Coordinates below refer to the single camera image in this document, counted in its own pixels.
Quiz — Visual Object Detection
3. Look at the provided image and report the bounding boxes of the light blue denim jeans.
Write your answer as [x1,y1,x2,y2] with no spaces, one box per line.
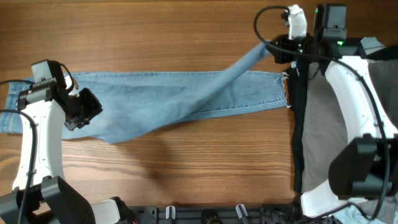
[0,42,292,144]

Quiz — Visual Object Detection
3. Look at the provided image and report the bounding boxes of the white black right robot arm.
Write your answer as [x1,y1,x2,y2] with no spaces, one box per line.
[266,4,397,219]

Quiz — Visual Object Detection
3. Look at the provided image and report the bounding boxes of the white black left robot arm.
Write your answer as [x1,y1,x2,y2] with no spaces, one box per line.
[1,59,139,223]

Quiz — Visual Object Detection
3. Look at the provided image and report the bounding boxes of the black garment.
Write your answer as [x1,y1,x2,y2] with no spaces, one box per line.
[284,43,398,192]

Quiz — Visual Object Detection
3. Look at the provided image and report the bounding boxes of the light blue shirt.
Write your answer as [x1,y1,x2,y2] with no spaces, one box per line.
[361,37,386,55]

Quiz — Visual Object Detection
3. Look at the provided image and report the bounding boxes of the grey trousers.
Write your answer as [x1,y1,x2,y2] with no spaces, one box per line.
[302,60,397,192]

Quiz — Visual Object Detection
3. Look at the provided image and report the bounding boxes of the light blue cloth bottom right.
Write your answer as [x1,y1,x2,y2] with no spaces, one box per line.
[333,207,397,224]

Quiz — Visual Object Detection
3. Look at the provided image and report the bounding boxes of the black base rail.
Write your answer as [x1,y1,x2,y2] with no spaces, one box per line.
[127,203,336,224]

